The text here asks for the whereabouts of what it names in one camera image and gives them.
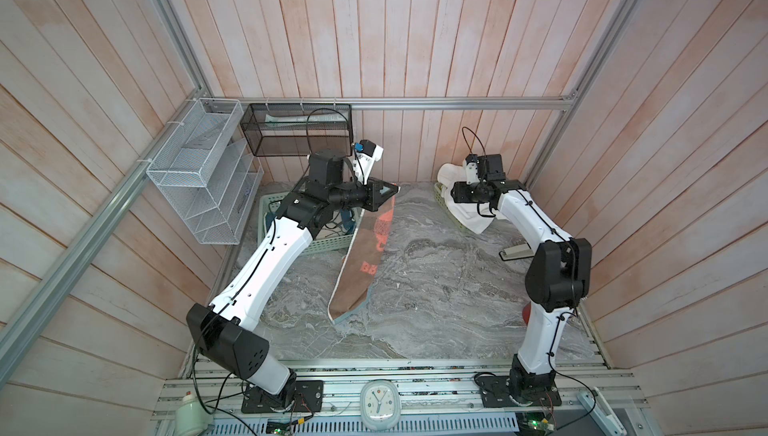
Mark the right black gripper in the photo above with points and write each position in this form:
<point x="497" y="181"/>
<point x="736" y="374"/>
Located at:
<point x="459" y="192"/>

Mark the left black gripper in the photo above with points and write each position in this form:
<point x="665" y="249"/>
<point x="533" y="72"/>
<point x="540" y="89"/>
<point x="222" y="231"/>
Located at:
<point x="373" y="199"/>

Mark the light green plastic basket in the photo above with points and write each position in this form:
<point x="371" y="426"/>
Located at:
<point x="438" y="193"/>

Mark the brown towel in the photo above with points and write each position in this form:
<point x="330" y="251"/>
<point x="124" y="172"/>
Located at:
<point x="361" y="262"/>

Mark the blue Doraemon towel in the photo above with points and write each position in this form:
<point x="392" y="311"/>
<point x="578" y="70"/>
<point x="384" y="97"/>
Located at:
<point x="342" y="224"/>

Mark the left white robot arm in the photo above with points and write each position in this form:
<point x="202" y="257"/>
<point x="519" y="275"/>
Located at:
<point x="224" y="329"/>

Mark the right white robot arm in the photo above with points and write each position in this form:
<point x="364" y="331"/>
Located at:
<point x="558" y="277"/>

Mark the mint green plastic basket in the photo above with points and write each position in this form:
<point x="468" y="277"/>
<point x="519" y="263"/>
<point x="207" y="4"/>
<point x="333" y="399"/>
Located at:
<point x="317" y="246"/>

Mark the black white stapler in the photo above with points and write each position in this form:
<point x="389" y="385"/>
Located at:
<point x="516" y="252"/>

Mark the red pen holder cup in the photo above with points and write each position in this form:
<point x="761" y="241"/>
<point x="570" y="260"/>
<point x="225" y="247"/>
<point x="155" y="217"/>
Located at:
<point x="526" y="313"/>

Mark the white analog clock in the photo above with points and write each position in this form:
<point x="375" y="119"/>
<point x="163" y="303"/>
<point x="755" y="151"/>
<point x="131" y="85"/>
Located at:
<point x="380" y="405"/>

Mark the green circuit board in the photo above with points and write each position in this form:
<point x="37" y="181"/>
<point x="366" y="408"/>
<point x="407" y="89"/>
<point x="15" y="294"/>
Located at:
<point x="530" y="424"/>

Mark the white green bottle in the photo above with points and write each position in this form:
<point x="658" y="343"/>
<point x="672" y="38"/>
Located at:
<point x="191" y="418"/>

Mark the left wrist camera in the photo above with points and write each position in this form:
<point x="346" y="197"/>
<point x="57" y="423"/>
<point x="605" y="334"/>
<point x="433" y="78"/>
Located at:
<point x="365" y="154"/>

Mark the black wire mesh basket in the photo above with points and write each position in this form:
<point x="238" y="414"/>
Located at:
<point x="282" y="130"/>

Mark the white wire mesh shelf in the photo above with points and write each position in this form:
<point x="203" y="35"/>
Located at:
<point x="207" y="174"/>

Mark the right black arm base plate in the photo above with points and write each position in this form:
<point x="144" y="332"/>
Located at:
<point x="492" y="391"/>

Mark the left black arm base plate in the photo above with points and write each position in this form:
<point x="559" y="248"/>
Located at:
<point x="297" y="396"/>

